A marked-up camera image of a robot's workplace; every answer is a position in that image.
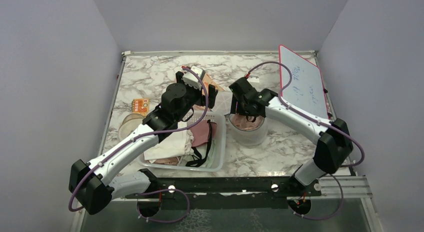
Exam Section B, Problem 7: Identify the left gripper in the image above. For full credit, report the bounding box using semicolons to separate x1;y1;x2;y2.
174;72;218;123

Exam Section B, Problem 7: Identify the white mesh laundry bag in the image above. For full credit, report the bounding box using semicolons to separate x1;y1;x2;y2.
211;91;268;147

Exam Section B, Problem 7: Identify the peach lace bra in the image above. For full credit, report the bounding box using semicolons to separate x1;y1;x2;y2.
229;114;265;131

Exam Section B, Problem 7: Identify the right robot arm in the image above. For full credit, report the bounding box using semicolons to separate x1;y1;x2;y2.
229;77;353;196

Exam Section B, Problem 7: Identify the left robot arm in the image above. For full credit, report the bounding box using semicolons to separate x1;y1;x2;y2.
68;68;218;215

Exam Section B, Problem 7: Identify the white plastic laundry basket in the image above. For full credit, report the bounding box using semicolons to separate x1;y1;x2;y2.
136;111;226;173

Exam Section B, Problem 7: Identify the pink black bra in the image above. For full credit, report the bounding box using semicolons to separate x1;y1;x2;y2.
184;119;217;168

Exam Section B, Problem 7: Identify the floral tulip pattern pouch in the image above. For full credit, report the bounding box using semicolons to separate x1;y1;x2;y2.
199;72;224;109

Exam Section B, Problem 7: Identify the white cloth garment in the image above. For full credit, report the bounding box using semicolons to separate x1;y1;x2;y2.
143;129;194;166

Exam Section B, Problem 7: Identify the orange card packet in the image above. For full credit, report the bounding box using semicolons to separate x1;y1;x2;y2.
131;98;150;117

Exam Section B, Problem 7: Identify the pink framed whiteboard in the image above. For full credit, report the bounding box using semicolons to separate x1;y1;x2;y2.
278;44;332;119

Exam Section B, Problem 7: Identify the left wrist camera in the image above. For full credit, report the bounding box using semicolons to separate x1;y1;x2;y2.
181;66;206;90

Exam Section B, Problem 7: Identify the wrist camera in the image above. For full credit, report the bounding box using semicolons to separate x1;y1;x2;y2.
246;75;260;84
181;66;206;90

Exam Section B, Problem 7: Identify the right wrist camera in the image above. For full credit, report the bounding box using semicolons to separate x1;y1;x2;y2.
246;75;260;84

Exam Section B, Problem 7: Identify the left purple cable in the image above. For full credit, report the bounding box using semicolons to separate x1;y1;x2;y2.
68;67;210;213

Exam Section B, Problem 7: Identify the black front mounting rail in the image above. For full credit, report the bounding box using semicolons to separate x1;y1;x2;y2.
125;176;322;210

